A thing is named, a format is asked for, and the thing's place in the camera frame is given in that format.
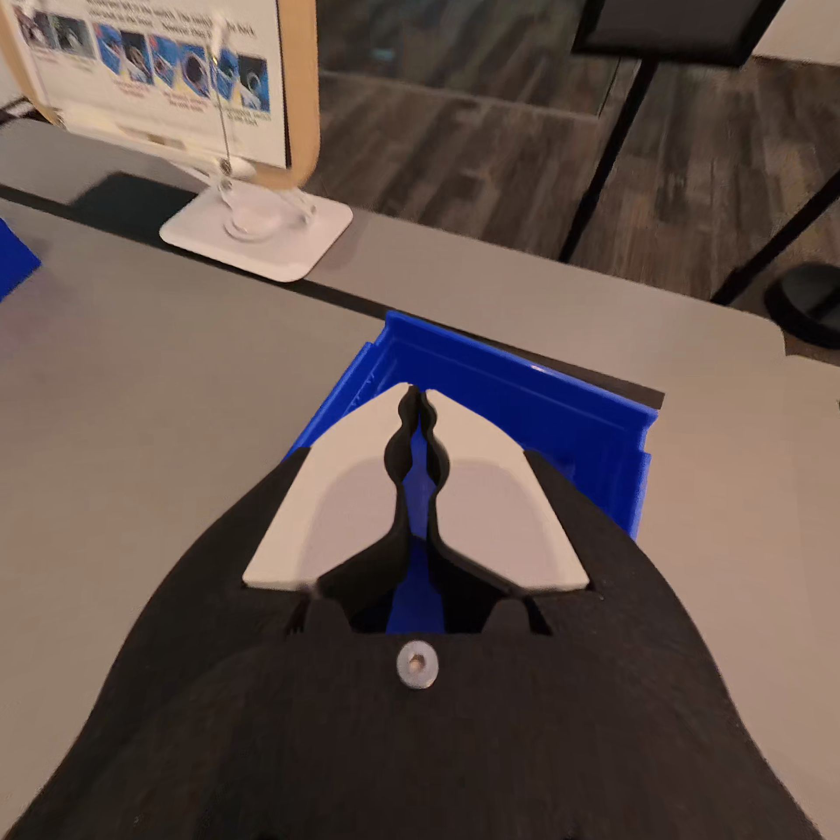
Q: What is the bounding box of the dark flat monitor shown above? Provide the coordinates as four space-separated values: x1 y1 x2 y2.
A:
558 0 788 263

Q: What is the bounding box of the dark rectangular table panel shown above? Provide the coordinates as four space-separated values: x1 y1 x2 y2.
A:
73 171 200 246

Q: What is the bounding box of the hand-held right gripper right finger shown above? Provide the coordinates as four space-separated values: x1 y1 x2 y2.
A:
423 388 592 598

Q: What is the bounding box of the blue plastic bin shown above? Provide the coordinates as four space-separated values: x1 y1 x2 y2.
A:
0 217 43 305
287 310 657 637

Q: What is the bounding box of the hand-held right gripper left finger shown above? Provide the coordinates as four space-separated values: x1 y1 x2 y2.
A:
243 385 418 594

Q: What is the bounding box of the white stand base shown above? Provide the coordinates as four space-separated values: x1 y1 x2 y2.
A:
161 184 355 282

